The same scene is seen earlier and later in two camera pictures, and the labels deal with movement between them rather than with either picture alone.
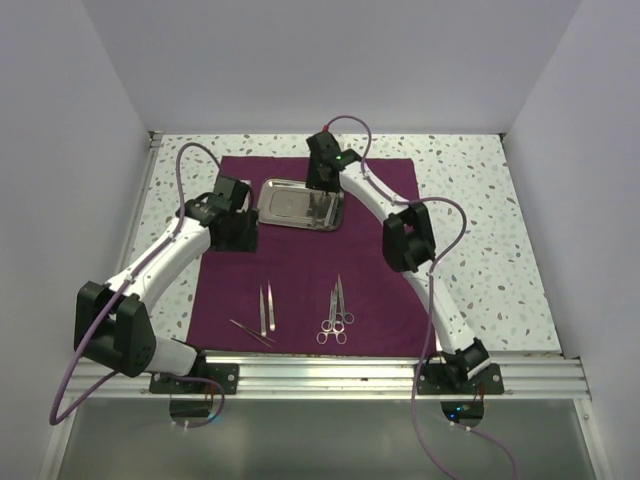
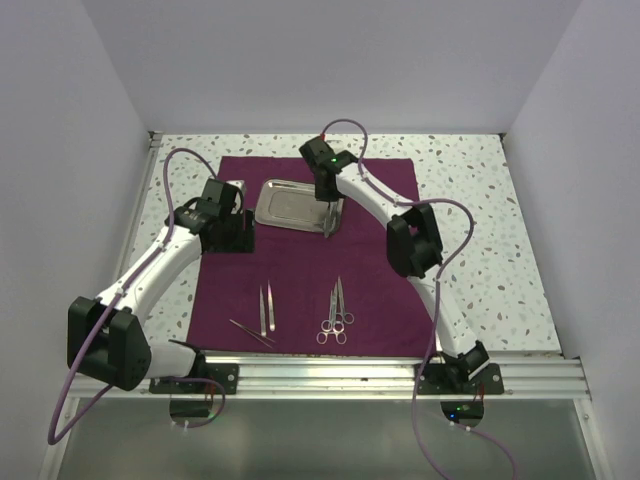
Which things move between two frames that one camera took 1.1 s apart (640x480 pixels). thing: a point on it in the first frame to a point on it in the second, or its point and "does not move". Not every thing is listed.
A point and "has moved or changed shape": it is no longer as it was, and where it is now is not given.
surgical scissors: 342,315 does not move
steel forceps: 271,312 does not move
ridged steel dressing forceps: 333,196 has moved or changed shape
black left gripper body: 242,236 does not move
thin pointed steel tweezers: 250,331 does not move
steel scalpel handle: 316,200 to 331,219
